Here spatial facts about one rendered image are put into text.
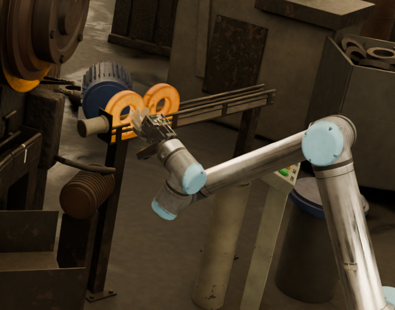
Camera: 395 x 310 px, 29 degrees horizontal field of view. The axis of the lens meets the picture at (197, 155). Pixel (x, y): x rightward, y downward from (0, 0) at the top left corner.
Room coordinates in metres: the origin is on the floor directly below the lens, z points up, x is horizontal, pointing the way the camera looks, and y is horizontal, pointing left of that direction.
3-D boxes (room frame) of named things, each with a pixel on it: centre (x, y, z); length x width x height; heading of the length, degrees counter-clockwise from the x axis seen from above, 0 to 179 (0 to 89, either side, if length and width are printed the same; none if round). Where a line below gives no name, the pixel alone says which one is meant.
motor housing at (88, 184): (2.31, 0.33, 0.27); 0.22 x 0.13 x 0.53; 171
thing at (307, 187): (2.82, -0.54, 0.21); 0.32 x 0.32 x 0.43
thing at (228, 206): (2.56, -0.15, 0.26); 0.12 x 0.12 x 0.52
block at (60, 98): (2.24, 0.49, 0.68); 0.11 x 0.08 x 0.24; 81
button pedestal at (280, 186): (2.57, -0.31, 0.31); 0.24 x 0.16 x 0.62; 171
